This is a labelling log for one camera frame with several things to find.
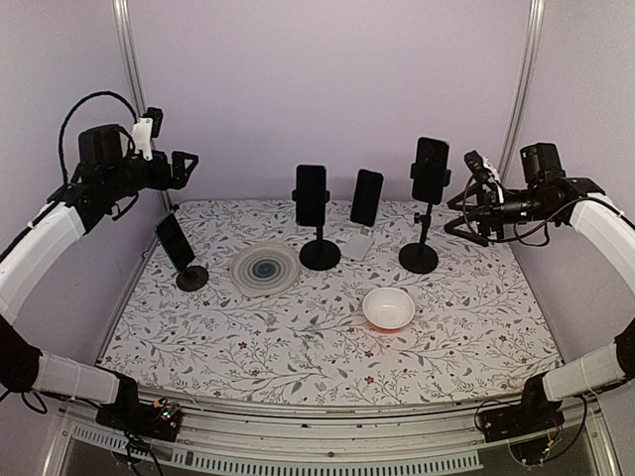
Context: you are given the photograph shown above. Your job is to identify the black round-base phone stand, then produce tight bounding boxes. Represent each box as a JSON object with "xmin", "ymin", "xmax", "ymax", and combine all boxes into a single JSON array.
[{"xmin": 292, "ymin": 191, "xmax": 341, "ymax": 271}]

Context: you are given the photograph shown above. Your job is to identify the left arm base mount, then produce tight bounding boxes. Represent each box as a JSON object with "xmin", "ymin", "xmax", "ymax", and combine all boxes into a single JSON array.
[{"xmin": 95, "ymin": 394, "xmax": 183, "ymax": 442}]

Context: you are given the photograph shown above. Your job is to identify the purple-backed black phone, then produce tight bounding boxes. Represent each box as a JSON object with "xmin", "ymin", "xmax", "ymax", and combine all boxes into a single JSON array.
[{"xmin": 410, "ymin": 137, "xmax": 451, "ymax": 205}]

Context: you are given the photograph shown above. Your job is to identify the right aluminium frame post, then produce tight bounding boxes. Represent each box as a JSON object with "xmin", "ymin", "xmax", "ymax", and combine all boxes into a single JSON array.
[{"xmin": 498, "ymin": 0, "xmax": 546, "ymax": 180}]

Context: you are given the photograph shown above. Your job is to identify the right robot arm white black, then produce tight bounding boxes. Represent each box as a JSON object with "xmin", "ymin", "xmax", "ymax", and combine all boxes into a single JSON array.
[{"xmin": 444, "ymin": 143, "xmax": 634, "ymax": 432}]

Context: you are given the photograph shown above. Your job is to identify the swirl patterned plate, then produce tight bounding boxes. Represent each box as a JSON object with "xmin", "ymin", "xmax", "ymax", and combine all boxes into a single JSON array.
[{"xmin": 229, "ymin": 240, "xmax": 301, "ymax": 298}]

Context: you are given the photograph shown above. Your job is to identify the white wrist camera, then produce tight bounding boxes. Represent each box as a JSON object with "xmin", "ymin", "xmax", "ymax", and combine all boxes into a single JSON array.
[
  {"xmin": 463, "ymin": 151, "xmax": 505, "ymax": 203},
  {"xmin": 132, "ymin": 107, "xmax": 164, "ymax": 161}
]

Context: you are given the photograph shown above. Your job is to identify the tall black phone stand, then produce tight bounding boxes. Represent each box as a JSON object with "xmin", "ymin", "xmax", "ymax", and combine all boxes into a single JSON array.
[{"xmin": 399, "ymin": 163, "xmax": 453, "ymax": 274}]

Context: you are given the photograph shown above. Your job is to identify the white folding phone stand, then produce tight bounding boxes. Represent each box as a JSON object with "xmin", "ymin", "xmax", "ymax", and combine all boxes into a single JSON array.
[{"xmin": 341, "ymin": 226, "xmax": 374, "ymax": 261}]

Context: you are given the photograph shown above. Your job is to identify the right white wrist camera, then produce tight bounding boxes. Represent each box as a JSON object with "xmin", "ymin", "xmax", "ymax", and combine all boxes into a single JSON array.
[{"xmin": 463, "ymin": 151, "xmax": 505, "ymax": 203}]

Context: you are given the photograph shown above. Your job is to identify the left aluminium frame post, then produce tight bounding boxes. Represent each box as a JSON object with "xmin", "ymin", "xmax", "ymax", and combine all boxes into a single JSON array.
[{"xmin": 110, "ymin": 0, "xmax": 175, "ymax": 209}]

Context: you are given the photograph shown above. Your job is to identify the aluminium frame post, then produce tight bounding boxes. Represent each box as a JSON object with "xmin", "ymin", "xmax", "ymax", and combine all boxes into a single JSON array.
[
  {"xmin": 110, "ymin": 0, "xmax": 175, "ymax": 209},
  {"xmin": 498, "ymin": 0, "xmax": 546, "ymax": 180}
]

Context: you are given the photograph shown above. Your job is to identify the blue-edged black phone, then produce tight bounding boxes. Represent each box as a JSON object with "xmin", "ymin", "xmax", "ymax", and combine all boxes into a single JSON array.
[{"xmin": 295, "ymin": 165, "xmax": 327, "ymax": 227}]

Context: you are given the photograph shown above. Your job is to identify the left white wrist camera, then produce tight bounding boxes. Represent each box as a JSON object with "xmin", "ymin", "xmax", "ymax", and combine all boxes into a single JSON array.
[{"xmin": 132, "ymin": 107, "xmax": 164, "ymax": 161}]

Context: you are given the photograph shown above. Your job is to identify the front aluminium rail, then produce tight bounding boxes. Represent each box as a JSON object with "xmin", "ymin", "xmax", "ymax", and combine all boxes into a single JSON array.
[{"xmin": 43, "ymin": 392, "xmax": 626, "ymax": 475}]

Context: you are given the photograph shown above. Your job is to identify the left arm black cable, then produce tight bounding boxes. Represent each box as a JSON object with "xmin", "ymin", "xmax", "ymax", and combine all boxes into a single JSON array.
[{"xmin": 58, "ymin": 91, "xmax": 139, "ymax": 184}]

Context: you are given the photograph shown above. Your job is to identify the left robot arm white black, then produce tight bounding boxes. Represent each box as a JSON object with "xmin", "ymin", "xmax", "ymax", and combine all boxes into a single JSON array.
[{"xmin": 1, "ymin": 118, "xmax": 198, "ymax": 430}]

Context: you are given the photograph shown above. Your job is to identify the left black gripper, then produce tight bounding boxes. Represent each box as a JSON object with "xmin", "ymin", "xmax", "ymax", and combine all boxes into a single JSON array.
[{"xmin": 104, "ymin": 149, "xmax": 198, "ymax": 200}]

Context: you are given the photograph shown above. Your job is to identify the floral patterned table mat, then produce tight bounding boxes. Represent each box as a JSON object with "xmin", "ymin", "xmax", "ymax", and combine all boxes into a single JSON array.
[{"xmin": 101, "ymin": 200, "xmax": 561, "ymax": 407}]

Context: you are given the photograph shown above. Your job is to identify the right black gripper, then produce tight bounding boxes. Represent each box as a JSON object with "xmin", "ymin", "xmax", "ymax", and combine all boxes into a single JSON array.
[{"xmin": 446, "ymin": 180, "xmax": 558, "ymax": 246}]

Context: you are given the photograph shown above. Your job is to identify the short black phone stand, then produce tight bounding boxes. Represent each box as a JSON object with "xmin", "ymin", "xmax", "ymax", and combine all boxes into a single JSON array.
[{"xmin": 176, "ymin": 265, "xmax": 208, "ymax": 293}]

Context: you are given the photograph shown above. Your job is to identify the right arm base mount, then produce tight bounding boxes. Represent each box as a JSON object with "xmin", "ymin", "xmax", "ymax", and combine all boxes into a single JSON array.
[{"xmin": 474, "ymin": 390, "xmax": 565, "ymax": 466}]

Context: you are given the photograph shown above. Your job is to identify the white bowl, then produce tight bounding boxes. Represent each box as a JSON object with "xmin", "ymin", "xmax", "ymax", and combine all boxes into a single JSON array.
[{"xmin": 362, "ymin": 288, "xmax": 416, "ymax": 331}]

